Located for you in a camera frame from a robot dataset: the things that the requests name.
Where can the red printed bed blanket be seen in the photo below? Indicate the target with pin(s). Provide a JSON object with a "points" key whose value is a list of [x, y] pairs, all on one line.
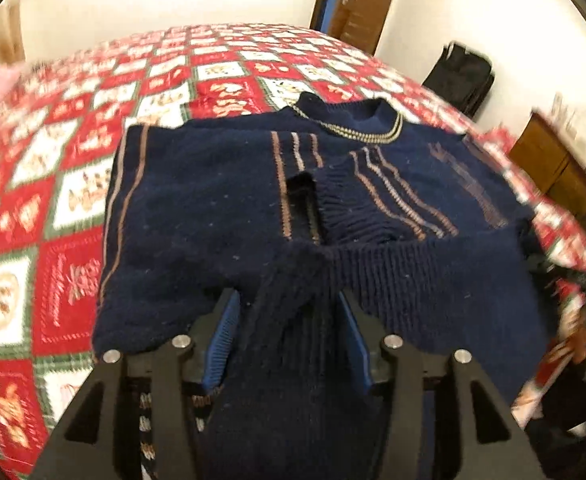
{"points": [[48, 160]]}

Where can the beige patterned curtain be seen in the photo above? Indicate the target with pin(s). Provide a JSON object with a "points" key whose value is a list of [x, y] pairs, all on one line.
{"points": [[12, 35]]}

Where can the brown wooden door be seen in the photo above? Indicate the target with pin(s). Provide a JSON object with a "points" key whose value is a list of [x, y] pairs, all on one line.
{"points": [[368, 0]]}

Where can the brown wooden nightstand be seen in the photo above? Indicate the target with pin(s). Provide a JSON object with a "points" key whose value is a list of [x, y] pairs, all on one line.
{"points": [[548, 160]]}

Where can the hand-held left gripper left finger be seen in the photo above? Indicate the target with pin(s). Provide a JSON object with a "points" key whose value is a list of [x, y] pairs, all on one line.
{"points": [[220, 345]]}

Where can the person's dark clothing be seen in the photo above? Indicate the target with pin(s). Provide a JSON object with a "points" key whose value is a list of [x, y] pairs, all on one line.
{"points": [[573, 450]]}

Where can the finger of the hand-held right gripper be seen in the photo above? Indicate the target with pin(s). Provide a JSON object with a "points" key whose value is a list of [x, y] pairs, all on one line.
{"points": [[563, 272]]}

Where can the black folding chair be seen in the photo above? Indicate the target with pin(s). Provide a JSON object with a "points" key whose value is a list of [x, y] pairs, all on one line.
{"points": [[460, 75]]}

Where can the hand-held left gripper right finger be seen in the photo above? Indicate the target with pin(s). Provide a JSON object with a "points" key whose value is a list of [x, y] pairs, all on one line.
{"points": [[355, 345]]}

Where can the navy patterned knit sweater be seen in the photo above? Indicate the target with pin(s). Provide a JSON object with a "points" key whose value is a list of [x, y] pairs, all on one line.
{"points": [[198, 210]]}

